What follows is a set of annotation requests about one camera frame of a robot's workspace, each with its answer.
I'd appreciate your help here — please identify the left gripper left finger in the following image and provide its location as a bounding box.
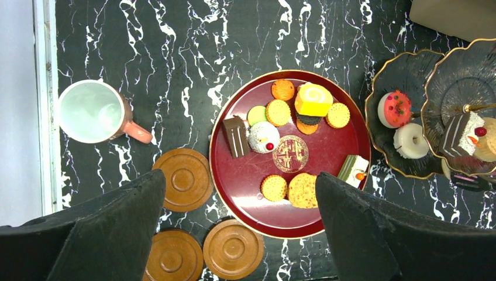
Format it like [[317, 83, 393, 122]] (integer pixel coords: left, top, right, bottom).
[[1, 169, 166, 280]]

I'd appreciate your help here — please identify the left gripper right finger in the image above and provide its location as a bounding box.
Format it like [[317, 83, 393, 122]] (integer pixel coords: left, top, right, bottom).
[[315, 172, 495, 280]]

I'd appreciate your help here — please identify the small decorated white cake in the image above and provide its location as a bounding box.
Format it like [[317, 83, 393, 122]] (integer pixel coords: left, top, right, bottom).
[[337, 155, 369, 189]]

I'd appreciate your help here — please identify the white frosted donut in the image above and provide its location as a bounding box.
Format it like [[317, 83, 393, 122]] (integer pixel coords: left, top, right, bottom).
[[393, 123, 429, 159]]

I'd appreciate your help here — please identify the red sprinkled donut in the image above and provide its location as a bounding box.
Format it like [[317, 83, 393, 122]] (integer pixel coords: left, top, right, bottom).
[[377, 90, 412, 129]]

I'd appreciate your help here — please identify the three-tier glass cake stand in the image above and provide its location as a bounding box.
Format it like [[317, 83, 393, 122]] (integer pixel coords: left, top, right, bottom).
[[365, 39, 495, 179]]

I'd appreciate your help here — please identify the dark red round tray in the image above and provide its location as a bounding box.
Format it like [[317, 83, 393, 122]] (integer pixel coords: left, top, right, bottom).
[[209, 70, 371, 239]]

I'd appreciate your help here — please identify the pink frosted donut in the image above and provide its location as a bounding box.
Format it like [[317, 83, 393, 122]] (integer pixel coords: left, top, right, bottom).
[[441, 159, 495, 192]]

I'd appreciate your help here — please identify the wooden coaster lower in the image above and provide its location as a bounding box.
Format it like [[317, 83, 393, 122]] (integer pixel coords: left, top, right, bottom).
[[143, 229, 204, 280]]

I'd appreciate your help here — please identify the wooden coaster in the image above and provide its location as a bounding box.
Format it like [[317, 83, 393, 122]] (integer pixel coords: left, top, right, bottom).
[[143, 229, 204, 280], [202, 219, 264, 280], [152, 148, 213, 213]]

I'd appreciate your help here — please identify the large flat brown cookie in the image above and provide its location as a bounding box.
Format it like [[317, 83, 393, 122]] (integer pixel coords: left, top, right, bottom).
[[287, 173, 318, 209]]

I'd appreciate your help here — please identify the wooden coaster upper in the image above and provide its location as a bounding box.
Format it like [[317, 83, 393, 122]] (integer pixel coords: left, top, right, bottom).
[[152, 148, 213, 213]]

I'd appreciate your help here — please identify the wooden coaster middle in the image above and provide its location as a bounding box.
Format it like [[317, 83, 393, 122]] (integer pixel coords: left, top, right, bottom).
[[202, 219, 264, 280]]

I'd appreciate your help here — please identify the white cream puff with cherry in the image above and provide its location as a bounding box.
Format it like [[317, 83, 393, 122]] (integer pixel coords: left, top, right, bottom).
[[248, 121, 280, 154]]

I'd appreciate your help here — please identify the yellow cake slice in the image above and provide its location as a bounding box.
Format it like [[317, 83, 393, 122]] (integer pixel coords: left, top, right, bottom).
[[294, 82, 334, 117]]

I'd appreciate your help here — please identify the round yellow biscuit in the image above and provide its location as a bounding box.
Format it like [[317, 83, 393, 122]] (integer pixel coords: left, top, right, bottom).
[[266, 99, 291, 127]]

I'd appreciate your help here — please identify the chocolate layered cake slice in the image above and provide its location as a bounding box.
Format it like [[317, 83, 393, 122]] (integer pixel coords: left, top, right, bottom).
[[222, 115, 250, 159]]

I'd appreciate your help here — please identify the green macaron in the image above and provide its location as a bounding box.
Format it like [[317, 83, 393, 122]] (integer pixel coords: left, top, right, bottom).
[[247, 105, 268, 126]]

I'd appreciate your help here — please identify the chocolate chip cookie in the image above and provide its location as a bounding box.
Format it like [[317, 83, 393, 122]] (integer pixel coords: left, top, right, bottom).
[[271, 79, 295, 101]]

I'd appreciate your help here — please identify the tan plastic toolbox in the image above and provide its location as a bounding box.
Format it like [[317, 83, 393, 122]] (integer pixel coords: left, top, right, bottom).
[[409, 0, 495, 42]]

